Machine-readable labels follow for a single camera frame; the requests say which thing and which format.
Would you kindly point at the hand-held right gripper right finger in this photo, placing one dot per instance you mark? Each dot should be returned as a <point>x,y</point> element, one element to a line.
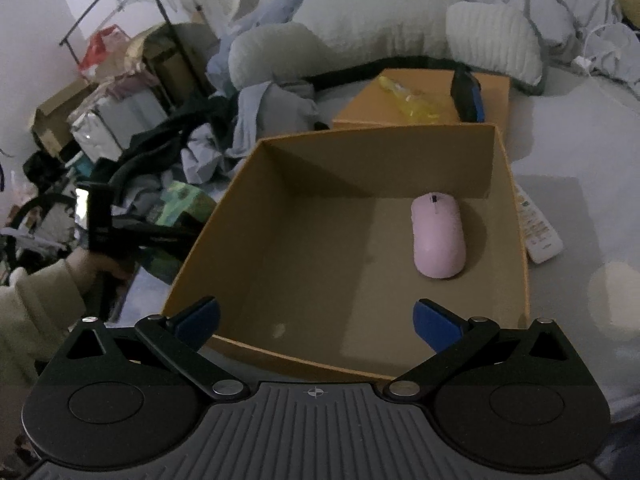
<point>434,327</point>

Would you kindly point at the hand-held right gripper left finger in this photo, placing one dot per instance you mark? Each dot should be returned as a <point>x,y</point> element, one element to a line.
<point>199,319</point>

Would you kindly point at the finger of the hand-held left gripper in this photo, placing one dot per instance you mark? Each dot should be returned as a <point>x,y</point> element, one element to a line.
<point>160,235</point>

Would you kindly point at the green floral packet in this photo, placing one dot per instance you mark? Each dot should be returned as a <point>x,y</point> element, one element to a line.
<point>187,200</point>

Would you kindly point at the yellow cardboard box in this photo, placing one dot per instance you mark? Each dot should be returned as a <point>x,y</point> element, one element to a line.
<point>320,240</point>

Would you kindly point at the yellow spray bottle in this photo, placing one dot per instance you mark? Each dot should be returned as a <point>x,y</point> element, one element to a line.
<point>407,100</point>

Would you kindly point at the black and blue clip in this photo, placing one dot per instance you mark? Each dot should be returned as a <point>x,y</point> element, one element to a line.
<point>467,95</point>

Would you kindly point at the person's left hand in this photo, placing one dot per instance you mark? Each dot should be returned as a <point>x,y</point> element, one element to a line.
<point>90,270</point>

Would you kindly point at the bicycle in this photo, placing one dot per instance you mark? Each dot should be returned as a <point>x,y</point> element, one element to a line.
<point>30,220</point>

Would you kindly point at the pink computer mouse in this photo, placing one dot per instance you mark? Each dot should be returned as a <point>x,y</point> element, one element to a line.
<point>439,237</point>

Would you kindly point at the black garment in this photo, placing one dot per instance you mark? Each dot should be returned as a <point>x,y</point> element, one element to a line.
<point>150,145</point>

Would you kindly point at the silver foil bag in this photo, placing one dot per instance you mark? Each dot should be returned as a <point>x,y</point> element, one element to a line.
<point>110,125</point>

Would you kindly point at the small brown cardboard box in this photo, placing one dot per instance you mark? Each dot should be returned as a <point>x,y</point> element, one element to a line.
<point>55,115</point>

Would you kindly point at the white remote control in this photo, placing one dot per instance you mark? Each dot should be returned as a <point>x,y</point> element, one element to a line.
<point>537,227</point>

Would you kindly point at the red plastic bag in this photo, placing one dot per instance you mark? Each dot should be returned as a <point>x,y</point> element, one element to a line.
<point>102,50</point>

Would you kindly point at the large brown cardboard box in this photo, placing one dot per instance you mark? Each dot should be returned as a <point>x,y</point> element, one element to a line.
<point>170,60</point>

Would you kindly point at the black metal clothes rack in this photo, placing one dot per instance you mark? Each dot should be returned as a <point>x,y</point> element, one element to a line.
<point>162,35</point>

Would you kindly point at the yellow cardboard box lid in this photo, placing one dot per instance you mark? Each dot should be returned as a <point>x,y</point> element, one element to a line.
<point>365,110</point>

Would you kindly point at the white plush pillow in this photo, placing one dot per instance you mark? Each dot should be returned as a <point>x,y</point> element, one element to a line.
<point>370,20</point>

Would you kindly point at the grey quilt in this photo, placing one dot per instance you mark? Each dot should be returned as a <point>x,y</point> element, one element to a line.
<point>550,0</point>

